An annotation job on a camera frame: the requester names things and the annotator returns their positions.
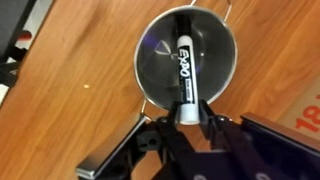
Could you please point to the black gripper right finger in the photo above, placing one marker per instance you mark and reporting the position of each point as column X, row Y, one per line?
column 304, row 142

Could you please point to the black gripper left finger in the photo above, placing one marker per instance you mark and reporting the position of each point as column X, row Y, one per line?
column 94, row 163

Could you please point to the black and white Expo marker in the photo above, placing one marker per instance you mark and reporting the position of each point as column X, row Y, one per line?
column 189, row 110

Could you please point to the small silver pot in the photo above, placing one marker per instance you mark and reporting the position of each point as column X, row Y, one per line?
column 156, row 59

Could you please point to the brown cardboard sheet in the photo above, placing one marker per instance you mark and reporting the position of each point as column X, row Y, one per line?
column 303, row 115

